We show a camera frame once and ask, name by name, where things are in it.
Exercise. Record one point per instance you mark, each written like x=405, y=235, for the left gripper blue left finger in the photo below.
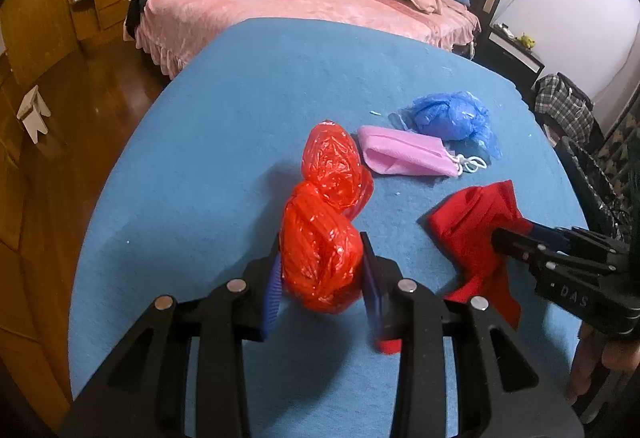
x=271, y=296

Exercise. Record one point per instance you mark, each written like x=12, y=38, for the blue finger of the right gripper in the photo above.
x=553, y=238
x=518, y=246

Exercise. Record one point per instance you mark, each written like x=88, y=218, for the blue table cloth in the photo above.
x=199, y=192

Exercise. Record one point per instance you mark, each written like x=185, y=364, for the red garment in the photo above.
x=462, y=227

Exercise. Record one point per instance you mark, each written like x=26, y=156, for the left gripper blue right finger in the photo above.
x=373, y=292

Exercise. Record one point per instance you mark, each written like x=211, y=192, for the small white wooden stool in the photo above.
x=32, y=113

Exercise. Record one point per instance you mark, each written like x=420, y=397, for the blue plastic bag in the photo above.
x=451, y=117

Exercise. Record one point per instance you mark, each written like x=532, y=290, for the black bedside table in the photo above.
x=509, y=58

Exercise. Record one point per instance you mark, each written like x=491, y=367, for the black trash bin with bag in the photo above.
x=606, y=211

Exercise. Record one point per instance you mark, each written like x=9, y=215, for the right hand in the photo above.
x=615, y=356

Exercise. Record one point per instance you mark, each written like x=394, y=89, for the bed with pink sheet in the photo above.
x=173, y=32

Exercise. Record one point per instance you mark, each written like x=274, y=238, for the yellow plush toy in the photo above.
x=528, y=42

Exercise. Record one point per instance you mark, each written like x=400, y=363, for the red plastic bag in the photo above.
x=321, y=250

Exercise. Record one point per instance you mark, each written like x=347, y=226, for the pink face mask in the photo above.
x=388, y=151

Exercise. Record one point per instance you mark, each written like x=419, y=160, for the dark patterned curtain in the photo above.
x=614, y=157

